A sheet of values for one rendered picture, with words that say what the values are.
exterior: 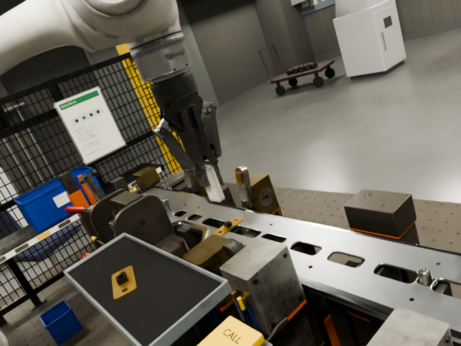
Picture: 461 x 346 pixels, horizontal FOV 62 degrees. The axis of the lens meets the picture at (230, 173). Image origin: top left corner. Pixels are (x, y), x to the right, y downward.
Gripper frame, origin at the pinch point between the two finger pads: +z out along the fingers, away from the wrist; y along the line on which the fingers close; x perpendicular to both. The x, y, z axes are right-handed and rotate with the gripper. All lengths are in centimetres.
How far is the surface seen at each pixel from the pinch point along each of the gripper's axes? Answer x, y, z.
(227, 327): -22.7, -19.0, 7.0
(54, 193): 106, -5, 10
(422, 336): -36.5, -2.5, 16.6
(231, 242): -0.6, -1.0, 12.3
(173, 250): 12.3, -7.0, 13.3
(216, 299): -16.8, -16.2, 7.5
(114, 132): 124, 35, 1
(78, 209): 70, -8, 11
